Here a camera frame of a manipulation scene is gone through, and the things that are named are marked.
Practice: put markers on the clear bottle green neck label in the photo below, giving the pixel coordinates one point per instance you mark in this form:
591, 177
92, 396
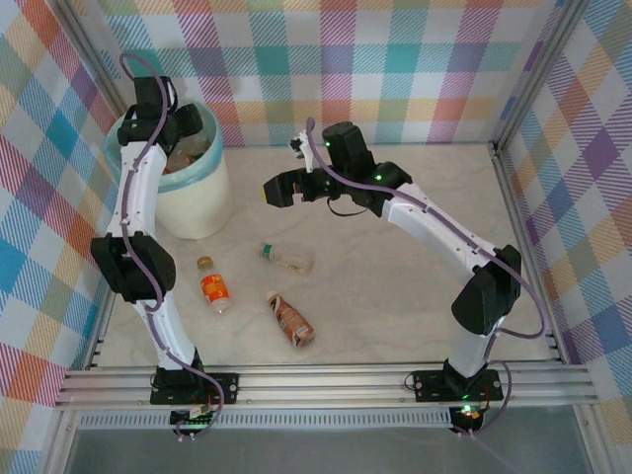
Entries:
289, 258

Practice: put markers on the small orange label bottle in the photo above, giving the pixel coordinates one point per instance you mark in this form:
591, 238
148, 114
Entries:
215, 291

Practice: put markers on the brown chocolate drink bottle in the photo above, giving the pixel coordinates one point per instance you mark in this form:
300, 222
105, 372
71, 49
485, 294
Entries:
293, 323

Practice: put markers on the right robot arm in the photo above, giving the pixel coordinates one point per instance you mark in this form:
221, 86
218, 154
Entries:
434, 222

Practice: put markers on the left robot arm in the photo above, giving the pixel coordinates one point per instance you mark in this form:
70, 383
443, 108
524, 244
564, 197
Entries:
140, 187

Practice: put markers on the white bin with teal liner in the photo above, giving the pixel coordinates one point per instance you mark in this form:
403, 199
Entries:
215, 148

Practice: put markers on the white waste bin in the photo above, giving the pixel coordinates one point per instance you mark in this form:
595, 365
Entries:
197, 207

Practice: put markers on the small circuit board green light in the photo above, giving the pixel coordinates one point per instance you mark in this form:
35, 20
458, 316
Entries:
469, 414
192, 422

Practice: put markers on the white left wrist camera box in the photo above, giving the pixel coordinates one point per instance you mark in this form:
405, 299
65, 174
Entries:
171, 94

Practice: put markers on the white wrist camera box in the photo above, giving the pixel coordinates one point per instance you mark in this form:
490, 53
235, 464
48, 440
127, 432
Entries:
171, 94
302, 145

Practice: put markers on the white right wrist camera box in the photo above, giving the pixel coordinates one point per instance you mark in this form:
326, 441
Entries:
302, 145

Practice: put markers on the aluminium frame post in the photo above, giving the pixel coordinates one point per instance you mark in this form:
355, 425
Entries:
59, 444
539, 74
595, 444
95, 59

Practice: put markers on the aluminium frame floor rail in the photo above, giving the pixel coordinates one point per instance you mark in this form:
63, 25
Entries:
101, 336
511, 197

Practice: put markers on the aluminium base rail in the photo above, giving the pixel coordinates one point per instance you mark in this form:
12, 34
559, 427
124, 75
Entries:
321, 387

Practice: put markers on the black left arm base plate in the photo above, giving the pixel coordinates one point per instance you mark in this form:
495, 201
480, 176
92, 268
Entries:
222, 387

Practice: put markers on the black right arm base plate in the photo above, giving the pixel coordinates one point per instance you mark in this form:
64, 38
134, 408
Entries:
427, 385

